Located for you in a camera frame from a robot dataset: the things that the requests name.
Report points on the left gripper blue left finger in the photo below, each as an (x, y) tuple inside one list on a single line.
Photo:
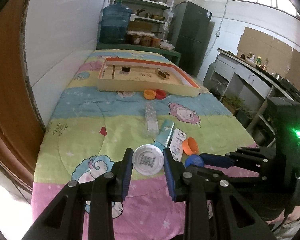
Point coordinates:
[(123, 172)]

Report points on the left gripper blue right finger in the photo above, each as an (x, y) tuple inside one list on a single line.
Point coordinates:
[(174, 176)]

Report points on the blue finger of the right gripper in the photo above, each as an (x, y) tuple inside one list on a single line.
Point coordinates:
[(217, 160)]

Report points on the white Hello Kitty box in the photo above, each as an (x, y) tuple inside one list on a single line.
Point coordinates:
[(176, 149)]

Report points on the blue bottle cap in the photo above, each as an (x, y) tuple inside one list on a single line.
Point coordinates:
[(195, 160)]

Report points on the white bottle cap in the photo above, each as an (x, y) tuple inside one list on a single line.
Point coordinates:
[(148, 159)]

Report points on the teal floral box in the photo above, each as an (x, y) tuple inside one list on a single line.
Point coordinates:
[(165, 133)]

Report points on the clear patterned rectangular case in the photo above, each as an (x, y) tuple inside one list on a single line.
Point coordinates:
[(151, 121)]

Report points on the red bottle cap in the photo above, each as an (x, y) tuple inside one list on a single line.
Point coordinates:
[(160, 94)]

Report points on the light orange bottle cap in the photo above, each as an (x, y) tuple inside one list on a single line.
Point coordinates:
[(149, 94)]

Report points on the small gold box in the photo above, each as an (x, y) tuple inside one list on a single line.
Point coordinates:
[(163, 74)]

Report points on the black bottle cap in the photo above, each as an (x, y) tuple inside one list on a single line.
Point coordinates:
[(126, 69)]

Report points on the person's right hand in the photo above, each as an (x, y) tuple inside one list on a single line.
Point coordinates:
[(295, 215)]

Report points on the colourful cartoon sheep quilt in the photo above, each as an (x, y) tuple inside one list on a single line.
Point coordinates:
[(90, 130)]

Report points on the potted green plant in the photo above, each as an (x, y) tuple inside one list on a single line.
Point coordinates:
[(233, 103)]

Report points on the white kitchen counter cabinet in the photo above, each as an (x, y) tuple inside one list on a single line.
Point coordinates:
[(233, 75)]

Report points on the shallow orange rimmed cardboard tray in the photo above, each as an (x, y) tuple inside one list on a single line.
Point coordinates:
[(143, 76)]

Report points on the grey gas cylinder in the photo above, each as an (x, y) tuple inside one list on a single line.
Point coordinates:
[(210, 71)]

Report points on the green low bench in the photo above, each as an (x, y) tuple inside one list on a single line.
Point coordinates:
[(172, 55)]

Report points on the brown wooden door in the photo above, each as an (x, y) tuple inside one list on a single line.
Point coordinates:
[(20, 131)]

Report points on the white plastic bag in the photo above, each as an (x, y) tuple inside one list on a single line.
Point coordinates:
[(166, 45)]

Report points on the dark green refrigerator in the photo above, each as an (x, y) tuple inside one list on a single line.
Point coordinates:
[(189, 33)]

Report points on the cardboard box on shelf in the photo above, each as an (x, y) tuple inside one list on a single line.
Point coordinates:
[(139, 26)]

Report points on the blue water jug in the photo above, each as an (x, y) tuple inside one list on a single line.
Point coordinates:
[(114, 23)]

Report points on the green white storage shelf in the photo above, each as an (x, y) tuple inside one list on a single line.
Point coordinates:
[(157, 14)]

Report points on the cardboard sheet on wall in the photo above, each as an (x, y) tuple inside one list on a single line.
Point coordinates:
[(282, 58)]

